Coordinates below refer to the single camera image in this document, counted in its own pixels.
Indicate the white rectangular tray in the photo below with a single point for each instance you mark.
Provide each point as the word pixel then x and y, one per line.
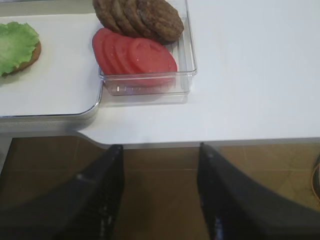
pixel 50 100

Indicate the leftmost red tomato slice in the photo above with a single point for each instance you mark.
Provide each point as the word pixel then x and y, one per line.
pixel 99 52

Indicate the leftmost brown meat patty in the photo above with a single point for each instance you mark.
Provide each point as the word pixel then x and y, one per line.
pixel 103 12

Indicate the front brown meat patty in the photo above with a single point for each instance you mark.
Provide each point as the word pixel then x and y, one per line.
pixel 161 17

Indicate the brown meat patty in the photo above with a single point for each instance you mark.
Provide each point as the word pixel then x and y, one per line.
pixel 131 12
pixel 161 17
pixel 103 12
pixel 118 13

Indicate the white paper sheet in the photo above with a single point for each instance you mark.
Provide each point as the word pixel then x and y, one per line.
pixel 62 62

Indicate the clear patty tomato container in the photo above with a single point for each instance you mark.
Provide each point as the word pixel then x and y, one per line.
pixel 159 83

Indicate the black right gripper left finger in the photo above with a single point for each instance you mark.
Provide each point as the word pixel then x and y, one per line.
pixel 83 208

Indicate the green lettuce leaf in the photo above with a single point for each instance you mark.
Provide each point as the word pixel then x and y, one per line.
pixel 20 47

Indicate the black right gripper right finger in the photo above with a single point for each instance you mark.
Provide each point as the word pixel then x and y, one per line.
pixel 235 207

